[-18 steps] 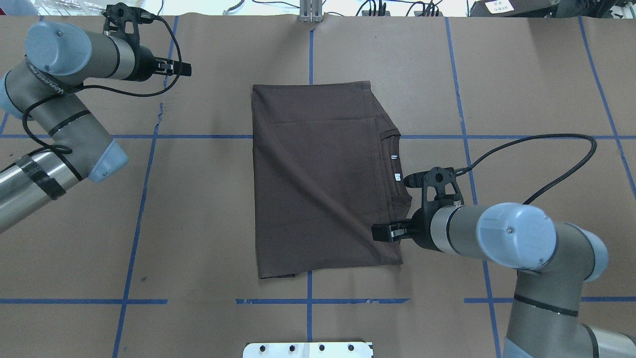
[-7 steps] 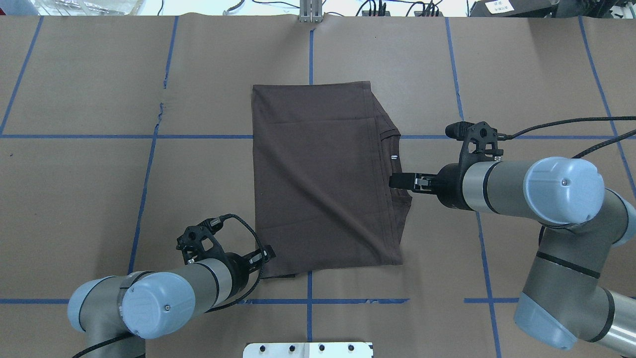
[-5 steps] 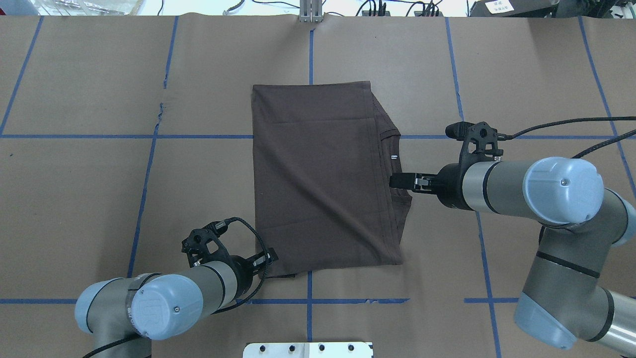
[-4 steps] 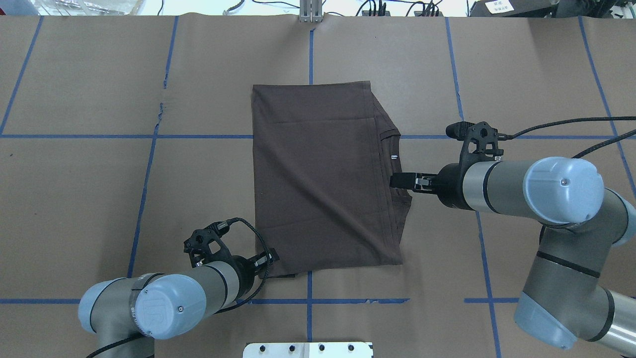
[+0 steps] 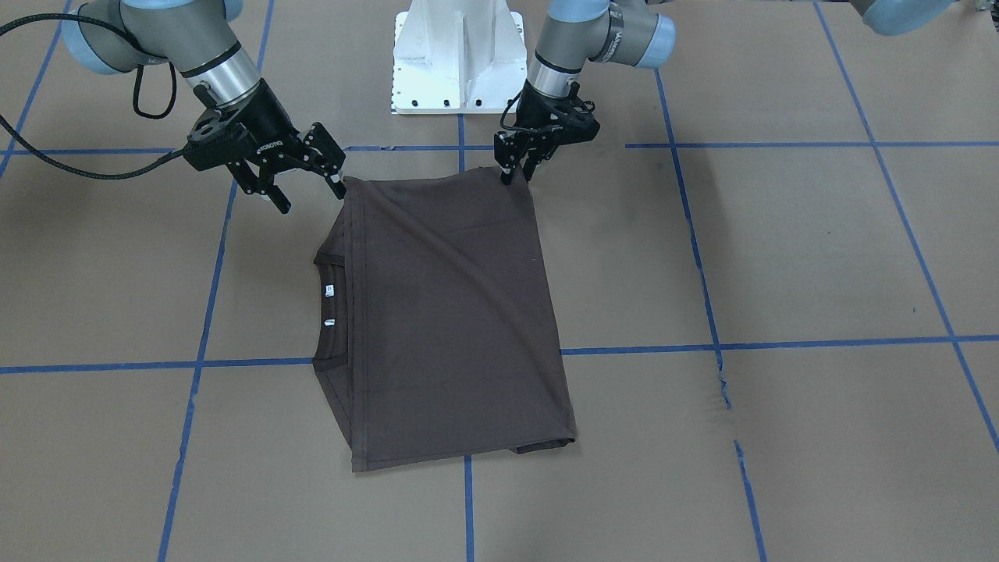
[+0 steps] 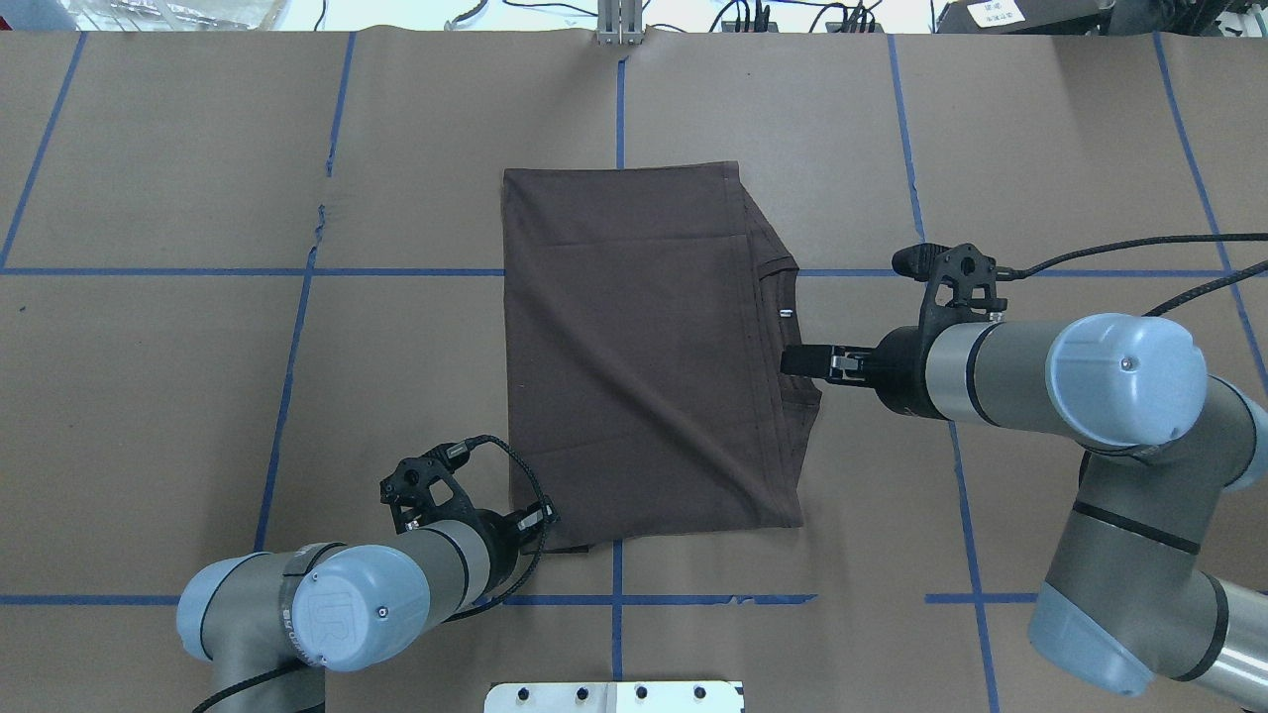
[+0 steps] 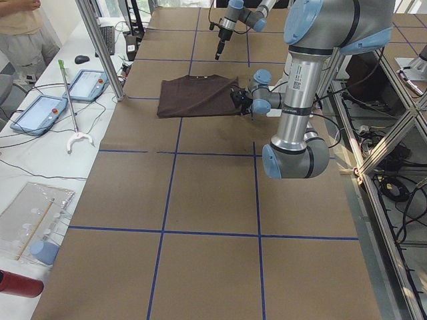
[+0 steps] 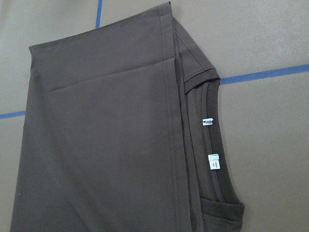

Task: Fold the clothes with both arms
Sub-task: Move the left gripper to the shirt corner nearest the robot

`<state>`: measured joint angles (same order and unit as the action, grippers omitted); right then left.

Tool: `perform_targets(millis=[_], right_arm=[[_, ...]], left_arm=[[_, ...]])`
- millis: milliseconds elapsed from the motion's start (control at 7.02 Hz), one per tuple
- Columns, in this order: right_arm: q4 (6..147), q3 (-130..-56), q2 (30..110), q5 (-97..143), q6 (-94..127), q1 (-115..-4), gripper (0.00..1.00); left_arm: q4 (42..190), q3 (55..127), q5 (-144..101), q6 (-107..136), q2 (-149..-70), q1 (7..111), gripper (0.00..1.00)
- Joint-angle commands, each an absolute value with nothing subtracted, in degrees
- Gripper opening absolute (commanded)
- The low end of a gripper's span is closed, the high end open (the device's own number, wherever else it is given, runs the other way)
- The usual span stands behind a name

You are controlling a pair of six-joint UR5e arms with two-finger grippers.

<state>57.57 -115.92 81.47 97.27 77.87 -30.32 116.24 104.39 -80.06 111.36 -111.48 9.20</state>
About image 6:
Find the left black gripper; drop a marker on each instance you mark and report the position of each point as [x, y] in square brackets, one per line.
[497, 547]

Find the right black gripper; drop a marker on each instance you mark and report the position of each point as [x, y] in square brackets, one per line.
[899, 370]

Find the dark brown t-shirt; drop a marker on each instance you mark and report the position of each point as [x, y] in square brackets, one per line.
[646, 311]

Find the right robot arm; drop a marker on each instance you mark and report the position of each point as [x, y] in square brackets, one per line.
[1123, 601]

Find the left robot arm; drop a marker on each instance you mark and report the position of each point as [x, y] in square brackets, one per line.
[273, 625]

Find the small electronics board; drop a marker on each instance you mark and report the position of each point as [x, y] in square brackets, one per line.
[857, 18]
[744, 18]

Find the black box with label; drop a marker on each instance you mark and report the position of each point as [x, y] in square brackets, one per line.
[1046, 18]

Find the clear plastic bag with board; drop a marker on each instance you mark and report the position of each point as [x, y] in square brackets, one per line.
[175, 16]

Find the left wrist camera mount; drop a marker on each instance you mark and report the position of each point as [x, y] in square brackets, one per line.
[424, 490]

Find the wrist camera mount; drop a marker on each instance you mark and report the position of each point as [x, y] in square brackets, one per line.
[960, 284]
[424, 490]

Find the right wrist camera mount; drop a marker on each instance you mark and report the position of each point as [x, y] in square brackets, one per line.
[960, 284]

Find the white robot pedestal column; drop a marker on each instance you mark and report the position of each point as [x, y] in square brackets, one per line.
[617, 696]

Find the aluminium frame post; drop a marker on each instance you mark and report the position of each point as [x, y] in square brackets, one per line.
[620, 23]

